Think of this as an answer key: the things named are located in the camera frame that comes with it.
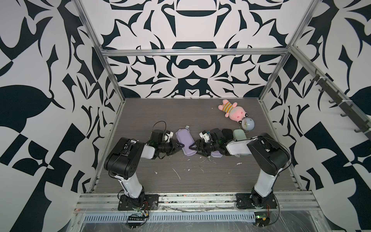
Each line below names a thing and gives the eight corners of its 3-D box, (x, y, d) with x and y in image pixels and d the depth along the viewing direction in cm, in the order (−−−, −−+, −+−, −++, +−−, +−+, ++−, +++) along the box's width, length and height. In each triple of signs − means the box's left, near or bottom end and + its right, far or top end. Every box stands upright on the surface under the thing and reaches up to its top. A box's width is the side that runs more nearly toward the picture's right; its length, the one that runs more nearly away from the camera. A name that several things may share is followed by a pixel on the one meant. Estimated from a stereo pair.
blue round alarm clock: (243, 133, 102) (247, 126, 95) (240, 123, 107) (244, 116, 100) (251, 133, 102) (256, 126, 95) (248, 123, 107) (252, 116, 100)
